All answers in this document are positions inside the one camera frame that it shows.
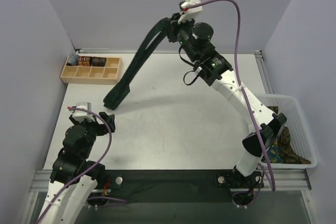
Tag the grey rolled tie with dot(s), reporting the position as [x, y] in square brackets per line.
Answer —
[72, 60]

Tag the white plastic basket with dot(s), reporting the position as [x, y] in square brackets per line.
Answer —
[301, 140]

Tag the dark green tie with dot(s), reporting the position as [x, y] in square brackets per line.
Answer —
[154, 37]

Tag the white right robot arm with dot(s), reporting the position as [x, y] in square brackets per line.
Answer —
[265, 125]

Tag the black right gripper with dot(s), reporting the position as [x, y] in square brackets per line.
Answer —
[171, 26]

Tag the dark brown rolled tie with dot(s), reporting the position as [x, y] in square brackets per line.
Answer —
[98, 61]

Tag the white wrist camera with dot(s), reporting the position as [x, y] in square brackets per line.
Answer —
[79, 112]
[189, 9]

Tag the brown green patterned tie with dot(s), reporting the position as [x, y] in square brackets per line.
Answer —
[283, 141]

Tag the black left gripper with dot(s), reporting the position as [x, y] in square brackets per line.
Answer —
[104, 125]

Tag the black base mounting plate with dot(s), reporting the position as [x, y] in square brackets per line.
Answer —
[175, 186]

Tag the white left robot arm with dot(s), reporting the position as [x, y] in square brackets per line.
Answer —
[73, 176]

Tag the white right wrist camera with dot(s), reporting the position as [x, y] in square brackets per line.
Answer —
[189, 9]

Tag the red patterned rolled tie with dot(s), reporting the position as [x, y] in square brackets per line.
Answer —
[85, 61]

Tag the wooden compartment organizer box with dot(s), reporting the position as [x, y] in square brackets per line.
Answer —
[108, 75]

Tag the blue yellow patterned tie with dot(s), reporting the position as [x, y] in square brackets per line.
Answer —
[275, 155]

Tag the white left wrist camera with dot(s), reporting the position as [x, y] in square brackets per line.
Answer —
[79, 112]

